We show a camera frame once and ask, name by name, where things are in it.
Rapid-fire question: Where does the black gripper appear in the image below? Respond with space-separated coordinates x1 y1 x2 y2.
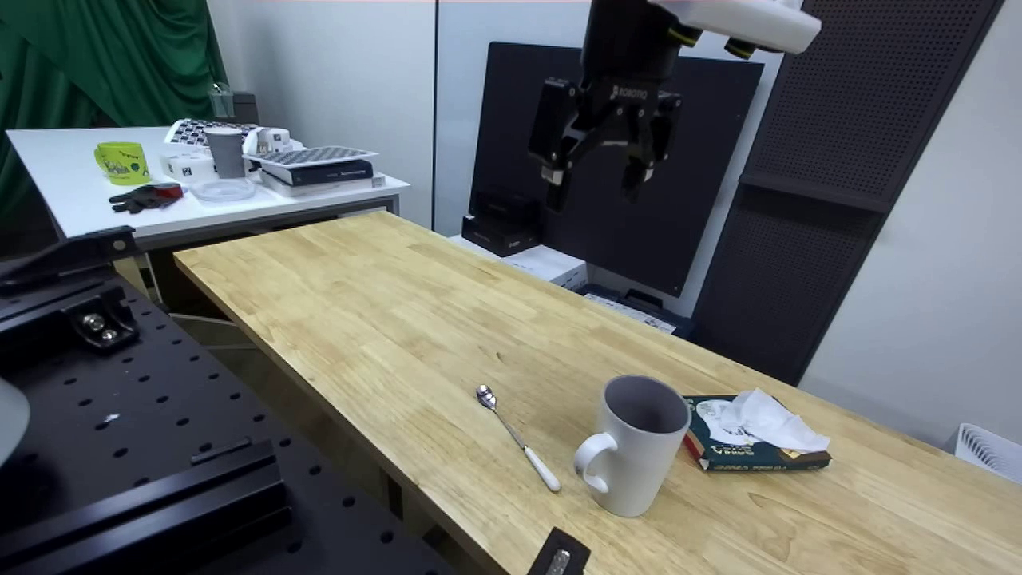
527 0 683 197

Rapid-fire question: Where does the metal spoon with white handle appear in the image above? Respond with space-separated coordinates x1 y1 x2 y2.
473 383 564 499

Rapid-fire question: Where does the white ceramic mug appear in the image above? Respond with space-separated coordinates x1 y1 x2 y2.
572 370 694 520

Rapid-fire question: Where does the black computer monitor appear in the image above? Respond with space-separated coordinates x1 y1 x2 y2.
459 39 786 324

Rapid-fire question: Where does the black and white keyboard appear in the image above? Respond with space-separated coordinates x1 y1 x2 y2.
248 144 381 192

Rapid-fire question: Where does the silver device on side table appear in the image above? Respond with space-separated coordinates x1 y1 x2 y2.
164 113 314 162

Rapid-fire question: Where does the crumpled white tissue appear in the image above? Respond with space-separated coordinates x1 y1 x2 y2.
699 388 833 458

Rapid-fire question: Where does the grey cup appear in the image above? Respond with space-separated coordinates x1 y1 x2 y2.
201 120 248 181

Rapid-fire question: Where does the clear bottle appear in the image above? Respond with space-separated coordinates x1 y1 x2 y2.
208 76 237 120

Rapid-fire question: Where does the clear round lid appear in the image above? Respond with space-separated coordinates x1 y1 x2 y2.
189 177 263 207

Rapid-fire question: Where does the small white box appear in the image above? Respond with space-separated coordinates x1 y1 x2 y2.
159 148 217 181

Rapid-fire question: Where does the black and red tool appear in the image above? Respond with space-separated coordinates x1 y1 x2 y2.
106 181 185 218

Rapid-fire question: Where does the yellow green pouch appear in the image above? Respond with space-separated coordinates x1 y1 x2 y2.
92 136 153 192

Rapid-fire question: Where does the white plastic bin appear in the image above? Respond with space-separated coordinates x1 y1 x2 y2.
952 422 1022 490

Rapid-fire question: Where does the green curtain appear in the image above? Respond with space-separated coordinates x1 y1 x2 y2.
0 0 234 233

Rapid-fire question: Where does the black perforated breadboard table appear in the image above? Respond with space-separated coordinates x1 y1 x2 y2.
0 228 473 575

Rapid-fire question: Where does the white side table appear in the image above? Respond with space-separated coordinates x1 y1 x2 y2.
2 126 412 257

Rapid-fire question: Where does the black metal bar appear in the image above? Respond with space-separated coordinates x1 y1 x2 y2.
0 223 141 298

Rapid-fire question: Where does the grey round disc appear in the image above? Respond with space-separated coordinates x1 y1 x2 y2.
0 376 33 471

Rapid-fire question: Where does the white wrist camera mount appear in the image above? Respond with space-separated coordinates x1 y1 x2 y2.
647 0 824 59

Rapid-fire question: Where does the black perforated wall panel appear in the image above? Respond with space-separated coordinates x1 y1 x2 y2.
686 0 1009 390

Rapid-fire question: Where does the small black metal bracket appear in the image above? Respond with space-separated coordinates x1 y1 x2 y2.
527 523 591 575

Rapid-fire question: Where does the black bracket with screws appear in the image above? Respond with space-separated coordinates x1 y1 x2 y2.
68 300 141 354

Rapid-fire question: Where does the black aluminium rail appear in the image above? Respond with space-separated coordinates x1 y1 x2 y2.
0 439 295 575

